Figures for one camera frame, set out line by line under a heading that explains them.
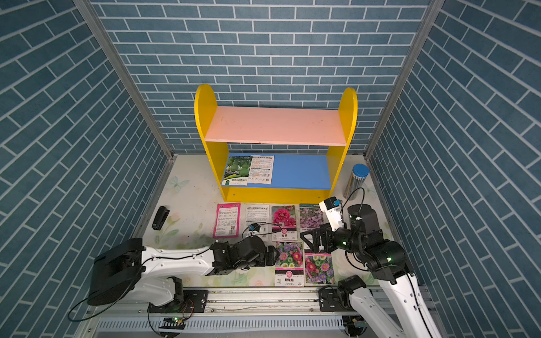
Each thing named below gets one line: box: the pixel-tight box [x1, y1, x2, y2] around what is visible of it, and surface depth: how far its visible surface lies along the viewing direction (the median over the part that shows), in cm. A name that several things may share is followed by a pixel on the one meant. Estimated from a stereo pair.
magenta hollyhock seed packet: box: [271, 204, 298, 242], surface depth 96 cm
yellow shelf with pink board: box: [194, 84, 359, 204], surface depth 83 cm
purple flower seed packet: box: [299, 203, 324, 233], surface depth 97 cm
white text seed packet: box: [245, 204, 270, 242], surface depth 98 cm
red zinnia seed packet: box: [304, 252, 337, 287], surface depth 82 cm
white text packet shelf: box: [247, 154, 275, 185], surface depth 98 cm
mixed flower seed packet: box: [274, 241, 305, 288], surface depth 84 cm
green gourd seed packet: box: [221, 155, 253, 186], surface depth 96 cm
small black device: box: [151, 205, 170, 231], surface depth 93 cm
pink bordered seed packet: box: [212, 202, 241, 239], surface depth 96 cm
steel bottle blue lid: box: [343, 163, 370, 201], surface depth 93 cm
